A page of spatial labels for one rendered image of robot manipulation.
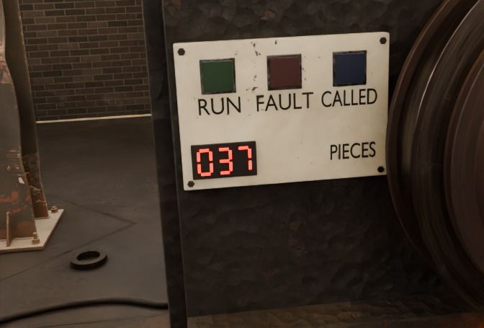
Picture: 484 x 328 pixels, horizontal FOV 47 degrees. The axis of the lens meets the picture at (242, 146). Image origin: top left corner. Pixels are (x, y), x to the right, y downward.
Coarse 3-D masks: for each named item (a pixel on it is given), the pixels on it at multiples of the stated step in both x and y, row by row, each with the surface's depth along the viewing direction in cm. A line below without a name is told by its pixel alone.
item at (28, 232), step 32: (0, 0) 285; (0, 32) 289; (0, 64) 292; (0, 96) 297; (0, 128) 302; (32, 128) 333; (0, 160) 306; (32, 160) 337; (0, 192) 310; (32, 192) 342; (0, 224) 315; (32, 224) 317
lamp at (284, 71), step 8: (296, 56) 66; (272, 64) 66; (280, 64) 66; (288, 64) 66; (296, 64) 66; (272, 72) 66; (280, 72) 66; (288, 72) 66; (296, 72) 67; (272, 80) 67; (280, 80) 67; (288, 80) 67; (296, 80) 67; (272, 88) 67
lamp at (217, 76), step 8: (208, 64) 65; (216, 64) 65; (224, 64) 65; (232, 64) 66; (208, 72) 65; (216, 72) 66; (224, 72) 66; (232, 72) 66; (208, 80) 66; (216, 80) 66; (224, 80) 66; (232, 80) 66; (208, 88) 66; (216, 88) 66; (224, 88) 66; (232, 88) 66
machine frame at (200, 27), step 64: (192, 0) 66; (256, 0) 66; (320, 0) 67; (384, 0) 68; (192, 192) 72; (256, 192) 73; (320, 192) 73; (384, 192) 74; (192, 256) 74; (256, 256) 75; (320, 256) 76; (384, 256) 77; (192, 320) 75; (256, 320) 74; (320, 320) 74; (384, 320) 73; (448, 320) 74
